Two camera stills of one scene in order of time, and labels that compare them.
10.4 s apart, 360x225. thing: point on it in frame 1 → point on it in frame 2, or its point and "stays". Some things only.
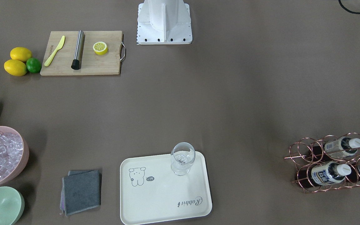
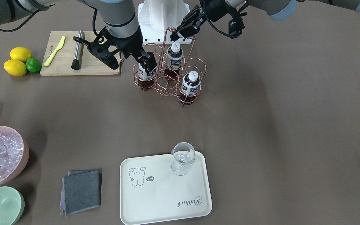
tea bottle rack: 339,148 → 174,57
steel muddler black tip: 76,63 stays
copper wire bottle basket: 335,162 → 169,69
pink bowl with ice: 4,154 stays
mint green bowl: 1,205 stays
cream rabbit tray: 151,192 stays
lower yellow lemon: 15,67 stays
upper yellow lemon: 20,53 stays
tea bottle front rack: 323,174 → 146,81
